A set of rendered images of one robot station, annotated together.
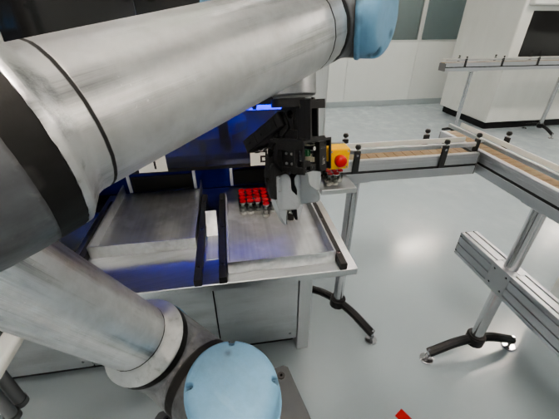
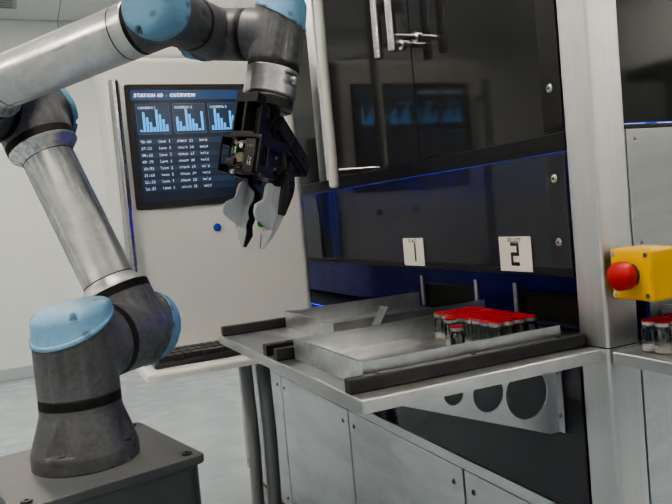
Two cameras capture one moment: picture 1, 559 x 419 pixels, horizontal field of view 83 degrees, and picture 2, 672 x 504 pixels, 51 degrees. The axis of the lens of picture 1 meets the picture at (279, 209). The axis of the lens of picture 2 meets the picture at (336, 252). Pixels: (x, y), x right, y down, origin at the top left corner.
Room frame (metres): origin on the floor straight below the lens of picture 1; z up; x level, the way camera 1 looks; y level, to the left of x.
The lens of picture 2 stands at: (0.34, -1.02, 1.11)
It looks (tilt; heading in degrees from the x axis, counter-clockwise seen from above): 3 degrees down; 75
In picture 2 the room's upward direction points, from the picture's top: 5 degrees counter-clockwise
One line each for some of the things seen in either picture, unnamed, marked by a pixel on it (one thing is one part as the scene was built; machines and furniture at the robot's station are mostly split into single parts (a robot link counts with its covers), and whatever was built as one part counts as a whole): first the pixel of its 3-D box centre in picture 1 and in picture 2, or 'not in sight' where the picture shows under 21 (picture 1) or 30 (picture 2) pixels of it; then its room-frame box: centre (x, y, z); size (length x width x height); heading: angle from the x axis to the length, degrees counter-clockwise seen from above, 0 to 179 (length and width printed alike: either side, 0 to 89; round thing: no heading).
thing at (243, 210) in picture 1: (269, 204); (466, 330); (0.83, 0.03, 0.90); 0.18 x 0.02 x 0.05; 99
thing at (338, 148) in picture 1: (336, 155); (648, 272); (1.01, -0.19, 0.99); 0.08 x 0.07 x 0.07; 9
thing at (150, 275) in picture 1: (213, 228); (393, 342); (0.76, 0.19, 0.87); 0.70 x 0.48 x 0.02; 99
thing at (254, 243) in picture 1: (273, 223); (421, 342); (0.74, 0.02, 0.90); 0.34 x 0.26 x 0.04; 9
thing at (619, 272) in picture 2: (340, 160); (624, 275); (0.96, -0.20, 0.99); 0.04 x 0.04 x 0.04; 9
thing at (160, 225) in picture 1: (155, 213); (382, 313); (0.80, 0.37, 0.90); 0.34 x 0.26 x 0.04; 9
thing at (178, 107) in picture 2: not in sight; (204, 197); (0.50, 0.90, 1.19); 0.50 x 0.19 x 0.78; 9
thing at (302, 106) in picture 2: not in sight; (282, 92); (0.78, 1.11, 1.50); 0.49 x 0.01 x 0.59; 99
